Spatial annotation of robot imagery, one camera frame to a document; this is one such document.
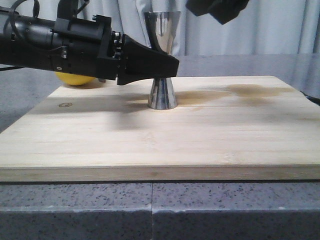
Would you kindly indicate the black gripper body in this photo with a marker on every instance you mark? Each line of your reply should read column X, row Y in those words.
column 88, row 47

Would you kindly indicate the steel double jigger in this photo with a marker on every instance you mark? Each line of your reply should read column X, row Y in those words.
column 161, row 27

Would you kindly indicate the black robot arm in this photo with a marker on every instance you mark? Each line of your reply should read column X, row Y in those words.
column 25, row 41

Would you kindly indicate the yellow lemon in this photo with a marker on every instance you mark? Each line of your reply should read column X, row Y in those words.
column 74, row 79

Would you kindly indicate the grey curtain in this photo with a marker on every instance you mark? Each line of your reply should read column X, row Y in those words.
column 263, row 27

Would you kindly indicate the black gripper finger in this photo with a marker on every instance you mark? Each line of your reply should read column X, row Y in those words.
column 139, row 62
column 222, row 10

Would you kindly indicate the wooden cutting board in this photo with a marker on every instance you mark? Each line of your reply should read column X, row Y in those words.
column 224, row 128

